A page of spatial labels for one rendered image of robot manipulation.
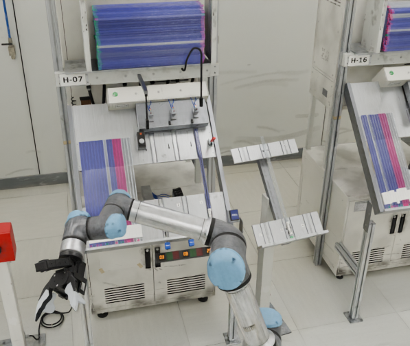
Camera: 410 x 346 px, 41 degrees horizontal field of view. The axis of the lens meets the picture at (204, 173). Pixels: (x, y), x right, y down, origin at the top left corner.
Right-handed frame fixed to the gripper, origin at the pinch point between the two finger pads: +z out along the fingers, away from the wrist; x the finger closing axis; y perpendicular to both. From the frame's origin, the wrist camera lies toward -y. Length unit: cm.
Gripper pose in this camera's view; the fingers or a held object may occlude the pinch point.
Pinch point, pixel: (53, 316)
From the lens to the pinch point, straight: 162.7
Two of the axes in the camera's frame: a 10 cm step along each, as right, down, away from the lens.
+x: -8.6, 3.0, 4.1
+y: 5.1, 5.5, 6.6
